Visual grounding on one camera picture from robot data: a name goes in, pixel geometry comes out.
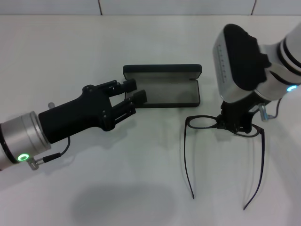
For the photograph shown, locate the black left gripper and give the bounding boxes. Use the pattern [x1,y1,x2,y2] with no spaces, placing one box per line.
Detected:
[38,78,148,145]

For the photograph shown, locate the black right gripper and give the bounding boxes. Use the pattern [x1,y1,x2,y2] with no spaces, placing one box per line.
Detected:
[217,90,262,137]

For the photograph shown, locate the black glasses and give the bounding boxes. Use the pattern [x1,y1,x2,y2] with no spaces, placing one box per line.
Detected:
[184,114,267,210]

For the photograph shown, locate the black glasses case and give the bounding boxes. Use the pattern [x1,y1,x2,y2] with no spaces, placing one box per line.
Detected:
[122,64,203,110]

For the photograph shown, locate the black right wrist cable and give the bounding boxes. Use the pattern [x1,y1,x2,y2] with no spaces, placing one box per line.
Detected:
[267,98,282,119]

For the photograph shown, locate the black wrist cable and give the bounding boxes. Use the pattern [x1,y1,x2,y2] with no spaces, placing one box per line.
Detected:
[267,98,282,119]
[43,136,71,163]

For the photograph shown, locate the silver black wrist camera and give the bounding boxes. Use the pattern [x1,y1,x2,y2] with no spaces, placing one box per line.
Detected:
[212,23,271,104]

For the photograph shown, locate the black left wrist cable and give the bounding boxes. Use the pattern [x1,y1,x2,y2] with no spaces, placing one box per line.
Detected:
[43,136,71,163]

